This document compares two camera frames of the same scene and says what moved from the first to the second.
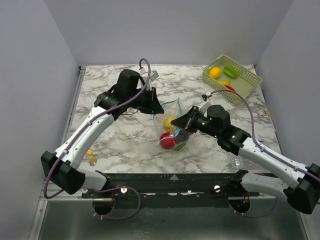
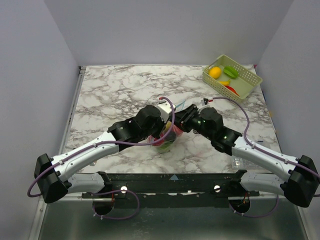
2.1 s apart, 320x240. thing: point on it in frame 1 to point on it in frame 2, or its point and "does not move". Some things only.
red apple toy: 168,141 to 160,142
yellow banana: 227,82 does not move
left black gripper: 153,105 to 161,123
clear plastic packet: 239,162 does not move
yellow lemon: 215,72 does not move
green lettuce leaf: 230,72 does not move
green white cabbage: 180,145 to 165,147
